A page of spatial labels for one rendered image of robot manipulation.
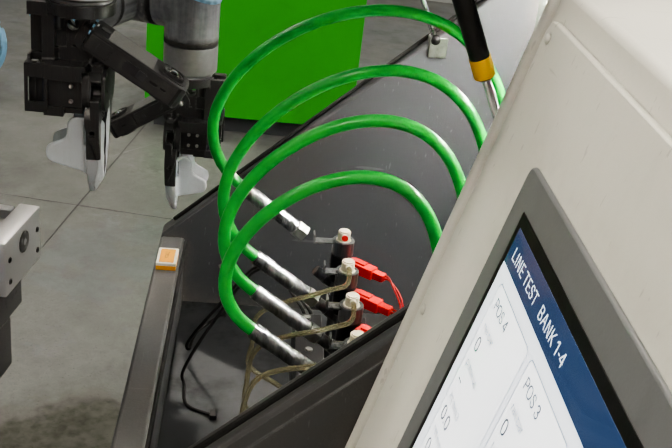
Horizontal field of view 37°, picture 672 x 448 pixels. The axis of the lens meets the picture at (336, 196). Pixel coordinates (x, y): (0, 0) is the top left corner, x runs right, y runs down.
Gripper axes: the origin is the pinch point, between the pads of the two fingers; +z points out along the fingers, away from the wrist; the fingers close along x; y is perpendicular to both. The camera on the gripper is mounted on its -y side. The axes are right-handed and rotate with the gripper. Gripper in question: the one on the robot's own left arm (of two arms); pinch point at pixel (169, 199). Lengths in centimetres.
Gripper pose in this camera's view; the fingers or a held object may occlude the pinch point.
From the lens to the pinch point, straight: 150.4
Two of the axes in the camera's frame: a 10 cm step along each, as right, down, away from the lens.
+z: -1.0, 9.0, 4.1
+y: 9.9, 0.8, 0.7
